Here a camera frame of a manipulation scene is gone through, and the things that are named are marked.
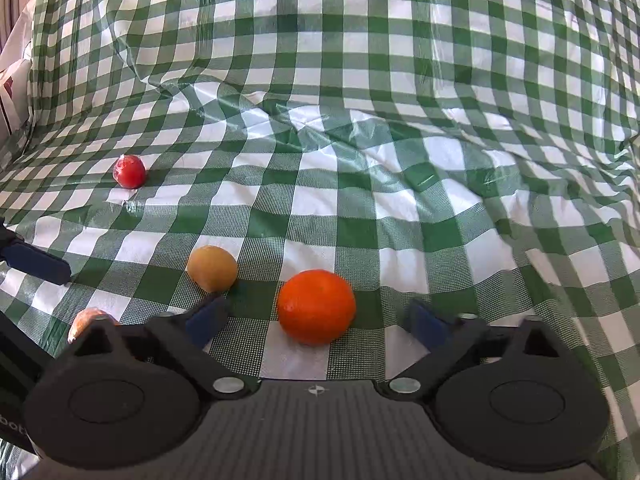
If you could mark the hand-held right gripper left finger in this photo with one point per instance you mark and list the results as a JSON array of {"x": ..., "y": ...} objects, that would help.
[{"x": 206, "y": 321}]

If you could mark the tan longan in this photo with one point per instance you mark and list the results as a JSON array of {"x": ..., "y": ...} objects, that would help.
[{"x": 212, "y": 268}]

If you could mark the red cherry tomato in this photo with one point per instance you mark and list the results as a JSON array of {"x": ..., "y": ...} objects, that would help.
[{"x": 130, "y": 172}]

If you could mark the green checked tablecloth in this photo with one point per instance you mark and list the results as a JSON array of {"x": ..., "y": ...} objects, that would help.
[{"x": 375, "y": 135}]

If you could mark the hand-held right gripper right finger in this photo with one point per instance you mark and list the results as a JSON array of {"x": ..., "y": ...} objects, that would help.
[{"x": 425, "y": 322}]

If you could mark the bare tangerine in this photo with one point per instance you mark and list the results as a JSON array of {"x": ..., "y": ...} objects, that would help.
[{"x": 316, "y": 306}]

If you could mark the plastic-wrapped orange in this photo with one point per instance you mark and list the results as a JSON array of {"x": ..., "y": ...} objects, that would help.
[{"x": 84, "y": 319}]

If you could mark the printed white cloth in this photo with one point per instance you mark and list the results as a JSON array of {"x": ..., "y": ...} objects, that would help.
[{"x": 10, "y": 95}]

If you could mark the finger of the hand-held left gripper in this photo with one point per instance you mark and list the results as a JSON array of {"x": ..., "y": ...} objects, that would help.
[{"x": 37, "y": 262}]

